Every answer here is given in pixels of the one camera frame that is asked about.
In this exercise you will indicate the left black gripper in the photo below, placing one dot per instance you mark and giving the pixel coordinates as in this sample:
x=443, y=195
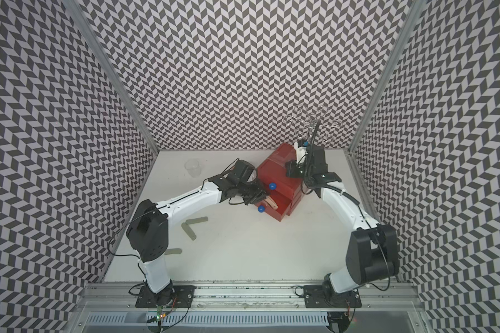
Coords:
x=260, y=193

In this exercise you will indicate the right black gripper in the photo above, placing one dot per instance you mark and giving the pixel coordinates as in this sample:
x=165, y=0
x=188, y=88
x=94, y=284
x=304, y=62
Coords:
x=292, y=166

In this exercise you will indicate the aluminium front rail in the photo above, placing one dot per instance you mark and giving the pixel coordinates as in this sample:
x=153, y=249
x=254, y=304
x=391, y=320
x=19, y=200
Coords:
x=253, y=306

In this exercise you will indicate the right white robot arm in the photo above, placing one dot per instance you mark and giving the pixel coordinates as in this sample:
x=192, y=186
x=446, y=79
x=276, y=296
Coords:
x=372, y=252

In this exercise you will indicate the chrome wire rack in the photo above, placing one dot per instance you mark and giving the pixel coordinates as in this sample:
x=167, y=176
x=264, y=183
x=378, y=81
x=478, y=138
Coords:
x=302, y=122

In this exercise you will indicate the olive green knife middle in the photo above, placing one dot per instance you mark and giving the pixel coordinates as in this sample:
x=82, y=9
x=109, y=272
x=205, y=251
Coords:
x=189, y=231

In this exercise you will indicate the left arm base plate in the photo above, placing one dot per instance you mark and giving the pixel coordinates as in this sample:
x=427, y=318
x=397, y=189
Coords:
x=179, y=296

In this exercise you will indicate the red drawer cabinet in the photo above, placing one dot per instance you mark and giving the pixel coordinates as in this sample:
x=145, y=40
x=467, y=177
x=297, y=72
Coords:
x=273, y=170

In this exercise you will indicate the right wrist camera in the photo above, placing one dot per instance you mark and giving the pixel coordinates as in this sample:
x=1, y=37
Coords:
x=301, y=149

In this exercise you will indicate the clear plastic cup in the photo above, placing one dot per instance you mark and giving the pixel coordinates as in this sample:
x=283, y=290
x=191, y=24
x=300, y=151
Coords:
x=193, y=167

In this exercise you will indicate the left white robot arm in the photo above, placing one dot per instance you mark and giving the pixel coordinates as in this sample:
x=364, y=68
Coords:
x=148, y=231

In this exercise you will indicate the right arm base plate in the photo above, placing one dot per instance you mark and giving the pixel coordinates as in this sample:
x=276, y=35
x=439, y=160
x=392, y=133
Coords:
x=320, y=297

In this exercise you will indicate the olive green knife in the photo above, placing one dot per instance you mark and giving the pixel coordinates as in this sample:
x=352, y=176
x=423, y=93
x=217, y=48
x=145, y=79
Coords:
x=173, y=251
x=197, y=220
x=189, y=231

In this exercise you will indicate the olive green knife upper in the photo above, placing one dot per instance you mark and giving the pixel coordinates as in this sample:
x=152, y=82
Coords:
x=197, y=220

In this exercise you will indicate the olive green knife lower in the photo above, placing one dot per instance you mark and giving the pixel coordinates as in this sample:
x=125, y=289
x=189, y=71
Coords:
x=173, y=251

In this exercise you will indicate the orange fruit knife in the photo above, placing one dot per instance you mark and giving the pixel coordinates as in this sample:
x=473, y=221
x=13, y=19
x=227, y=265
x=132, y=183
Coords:
x=271, y=203

